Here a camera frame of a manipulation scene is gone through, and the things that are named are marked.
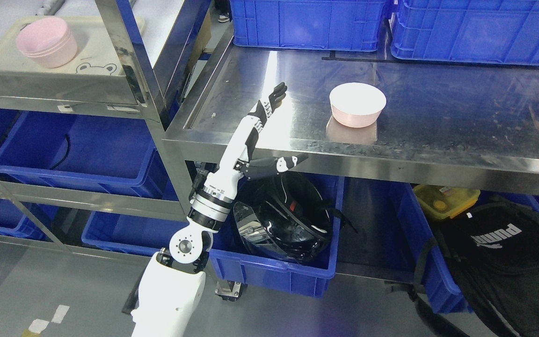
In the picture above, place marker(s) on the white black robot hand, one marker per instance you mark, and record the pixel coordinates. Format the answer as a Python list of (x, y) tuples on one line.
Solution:
[(237, 160)]

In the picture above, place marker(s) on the pink bowl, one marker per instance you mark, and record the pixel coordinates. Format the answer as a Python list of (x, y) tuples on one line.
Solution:
[(356, 105)]

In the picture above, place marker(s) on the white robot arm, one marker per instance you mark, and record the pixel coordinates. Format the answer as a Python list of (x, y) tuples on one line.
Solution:
[(173, 281)]

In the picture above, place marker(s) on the blue bin left shelf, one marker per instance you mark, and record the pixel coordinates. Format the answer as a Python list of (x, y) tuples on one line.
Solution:
[(14, 223)]

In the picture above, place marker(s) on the steel shelf rack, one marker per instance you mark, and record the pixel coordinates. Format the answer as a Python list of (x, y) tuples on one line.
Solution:
[(154, 41)]

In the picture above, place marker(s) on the black motorcycle helmet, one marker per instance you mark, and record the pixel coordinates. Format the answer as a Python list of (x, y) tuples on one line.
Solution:
[(286, 218)]

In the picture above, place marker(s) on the blue bin with helmet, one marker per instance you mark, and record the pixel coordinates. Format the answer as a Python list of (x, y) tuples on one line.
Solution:
[(232, 262)]

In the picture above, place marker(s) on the blue crate top left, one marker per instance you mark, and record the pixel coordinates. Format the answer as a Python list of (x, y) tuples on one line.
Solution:
[(322, 25)]

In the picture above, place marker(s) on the blue crate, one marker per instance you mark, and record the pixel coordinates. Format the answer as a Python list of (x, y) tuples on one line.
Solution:
[(501, 32), (322, 25)]

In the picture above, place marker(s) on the cream frog tray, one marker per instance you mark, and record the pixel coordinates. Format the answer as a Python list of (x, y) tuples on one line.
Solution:
[(95, 54)]

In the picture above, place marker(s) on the yellow lunch box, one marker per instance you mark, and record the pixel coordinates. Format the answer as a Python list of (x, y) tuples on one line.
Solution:
[(444, 202)]

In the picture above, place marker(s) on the stacked pink bowls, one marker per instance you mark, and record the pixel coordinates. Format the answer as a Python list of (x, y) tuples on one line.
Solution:
[(48, 41)]

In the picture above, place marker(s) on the blue bin under backpack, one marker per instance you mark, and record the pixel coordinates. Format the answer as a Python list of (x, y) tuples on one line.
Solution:
[(443, 293)]

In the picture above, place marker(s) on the steel table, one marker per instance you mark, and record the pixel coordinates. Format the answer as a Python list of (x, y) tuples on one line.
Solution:
[(464, 125)]

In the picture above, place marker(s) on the black puma backpack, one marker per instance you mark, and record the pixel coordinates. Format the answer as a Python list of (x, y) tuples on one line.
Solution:
[(492, 253)]

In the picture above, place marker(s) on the blue crate top right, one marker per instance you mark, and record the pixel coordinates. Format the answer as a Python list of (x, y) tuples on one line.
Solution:
[(501, 32)]

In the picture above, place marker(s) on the blue bin with cable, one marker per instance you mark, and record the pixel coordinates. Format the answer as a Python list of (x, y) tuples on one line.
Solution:
[(82, 152)]

